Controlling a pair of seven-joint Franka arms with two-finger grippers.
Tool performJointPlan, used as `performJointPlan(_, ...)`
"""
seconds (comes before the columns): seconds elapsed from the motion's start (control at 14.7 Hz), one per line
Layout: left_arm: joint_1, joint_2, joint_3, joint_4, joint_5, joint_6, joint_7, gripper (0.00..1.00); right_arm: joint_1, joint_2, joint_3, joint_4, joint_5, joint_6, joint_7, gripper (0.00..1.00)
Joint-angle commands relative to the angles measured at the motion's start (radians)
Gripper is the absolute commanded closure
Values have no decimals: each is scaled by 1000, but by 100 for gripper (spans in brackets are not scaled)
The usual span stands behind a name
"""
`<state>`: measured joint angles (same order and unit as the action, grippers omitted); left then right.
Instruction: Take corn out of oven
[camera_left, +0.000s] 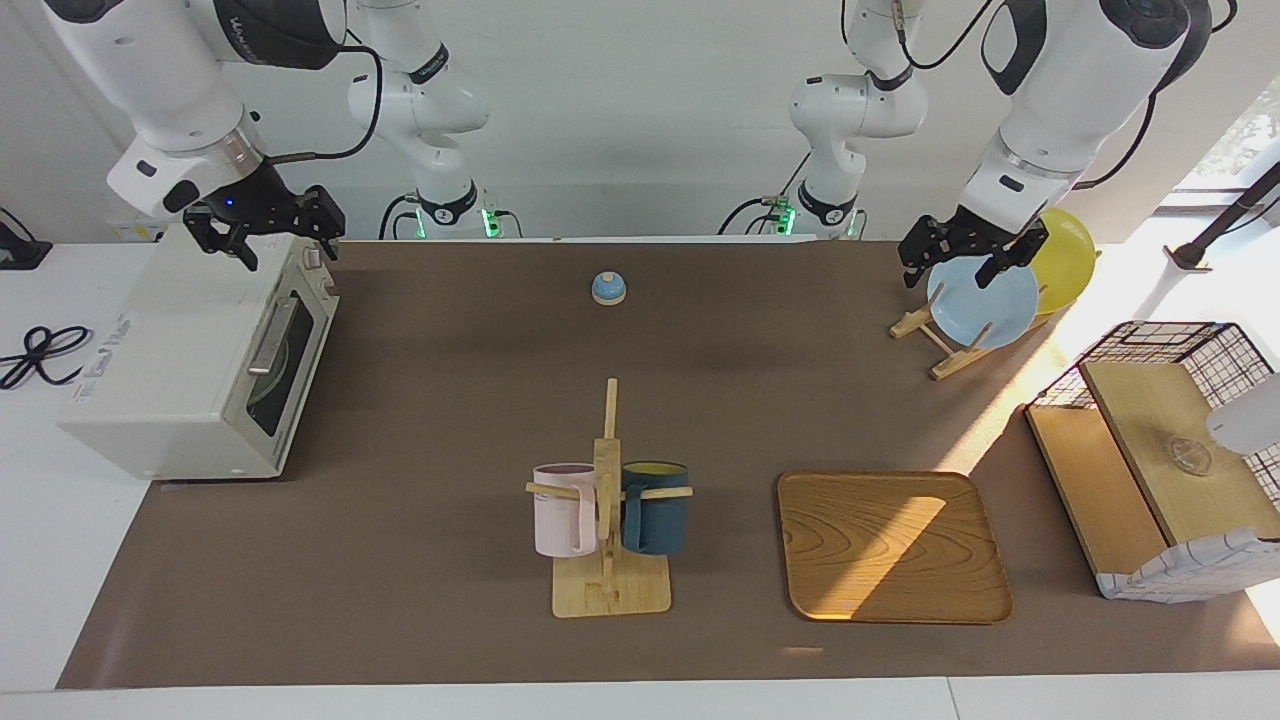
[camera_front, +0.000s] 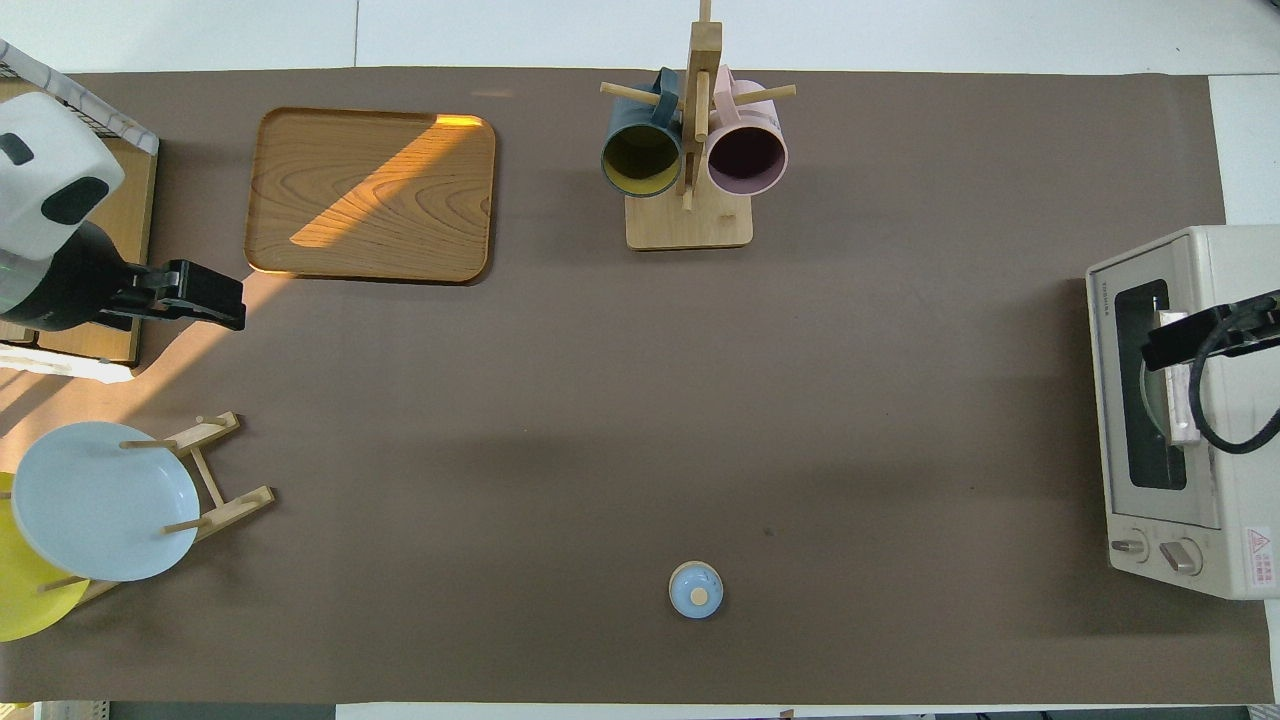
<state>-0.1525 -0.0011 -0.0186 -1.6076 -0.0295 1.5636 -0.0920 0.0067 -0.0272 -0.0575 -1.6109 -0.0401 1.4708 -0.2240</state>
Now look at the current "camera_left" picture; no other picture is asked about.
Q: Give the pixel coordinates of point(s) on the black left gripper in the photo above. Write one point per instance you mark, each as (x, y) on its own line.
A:
(975, 238)

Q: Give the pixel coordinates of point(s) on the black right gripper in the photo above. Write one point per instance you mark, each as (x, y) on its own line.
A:
(255, 200)

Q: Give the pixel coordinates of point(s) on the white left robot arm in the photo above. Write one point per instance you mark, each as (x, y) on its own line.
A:
(1070, 90)

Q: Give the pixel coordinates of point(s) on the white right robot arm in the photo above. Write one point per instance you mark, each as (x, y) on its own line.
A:
(180, 90)

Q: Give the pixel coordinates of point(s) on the white toaster oven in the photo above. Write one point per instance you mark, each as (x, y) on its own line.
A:
(170, 340)

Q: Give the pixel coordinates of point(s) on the light blue plate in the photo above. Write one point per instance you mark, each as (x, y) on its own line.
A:
(985, 305)

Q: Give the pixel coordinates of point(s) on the yellow plate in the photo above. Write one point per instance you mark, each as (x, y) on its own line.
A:
(1070, 260)

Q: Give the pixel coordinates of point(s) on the wooden plate rack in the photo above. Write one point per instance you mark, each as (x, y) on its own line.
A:
(955, 360)

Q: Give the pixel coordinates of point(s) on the brown table mat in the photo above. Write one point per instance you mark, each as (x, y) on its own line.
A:
(450, 400)

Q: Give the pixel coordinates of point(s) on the black stand pole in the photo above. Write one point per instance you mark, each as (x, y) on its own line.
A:
(1225, 220)

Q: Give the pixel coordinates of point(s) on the black device on side table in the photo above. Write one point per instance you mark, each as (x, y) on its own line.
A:
(20, 255)

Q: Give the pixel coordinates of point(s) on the large wooden board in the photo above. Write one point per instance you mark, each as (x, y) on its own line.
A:
(1170, 420)

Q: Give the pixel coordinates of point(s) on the narrow wooden board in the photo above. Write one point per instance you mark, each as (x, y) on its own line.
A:
(1095, 490)

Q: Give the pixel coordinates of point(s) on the small clear glass item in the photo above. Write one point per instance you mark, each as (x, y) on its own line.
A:
(1190, 457)

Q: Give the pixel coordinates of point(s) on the wooden tray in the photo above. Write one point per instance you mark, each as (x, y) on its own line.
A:
(890, 550)

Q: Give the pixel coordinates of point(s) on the white cylindrical object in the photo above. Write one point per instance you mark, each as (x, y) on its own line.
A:
(1250, 420)

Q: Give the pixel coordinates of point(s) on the small blue bell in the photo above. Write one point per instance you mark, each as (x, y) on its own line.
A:
(608, 289)

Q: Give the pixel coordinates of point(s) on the white checked cloth liner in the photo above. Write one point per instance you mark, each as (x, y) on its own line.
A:
(1190, 570)

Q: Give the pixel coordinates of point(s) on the pink mug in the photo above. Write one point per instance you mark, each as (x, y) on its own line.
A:
(560, 515)

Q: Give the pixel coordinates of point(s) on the dark blue mug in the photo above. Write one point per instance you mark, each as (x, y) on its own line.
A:
(655, 515)

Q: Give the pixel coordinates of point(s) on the wooden mug rack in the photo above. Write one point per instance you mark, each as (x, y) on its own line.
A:
(610, 590)

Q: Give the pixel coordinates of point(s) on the white wall socket box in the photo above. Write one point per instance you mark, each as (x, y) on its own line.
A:
(135, 232)

